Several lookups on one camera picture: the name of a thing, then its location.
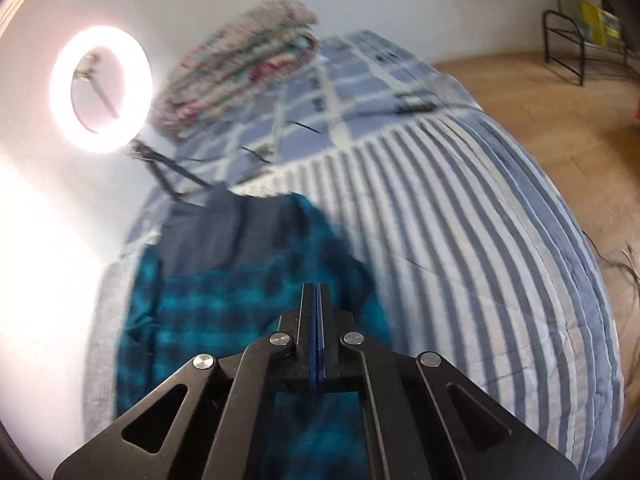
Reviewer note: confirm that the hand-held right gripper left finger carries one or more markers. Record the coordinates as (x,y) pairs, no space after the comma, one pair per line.
(307,320)

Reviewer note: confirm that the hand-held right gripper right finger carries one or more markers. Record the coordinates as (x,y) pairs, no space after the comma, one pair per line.
(325,320)

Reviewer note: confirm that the teal plaid fleece shirt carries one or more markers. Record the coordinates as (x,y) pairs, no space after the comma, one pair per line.
(225,300)

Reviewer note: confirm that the black metal clothes rack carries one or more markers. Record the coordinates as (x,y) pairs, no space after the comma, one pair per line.
(565,57)

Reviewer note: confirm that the bed with striped sheet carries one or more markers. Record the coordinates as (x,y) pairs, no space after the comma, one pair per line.
(475,220)

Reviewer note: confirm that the black tripod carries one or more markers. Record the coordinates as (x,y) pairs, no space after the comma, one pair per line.
(167,183)

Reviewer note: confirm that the folded floral quilt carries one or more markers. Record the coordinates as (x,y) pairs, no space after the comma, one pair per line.
(240,65)

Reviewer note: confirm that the yellow box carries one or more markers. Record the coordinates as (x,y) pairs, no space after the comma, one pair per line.
(600,22)

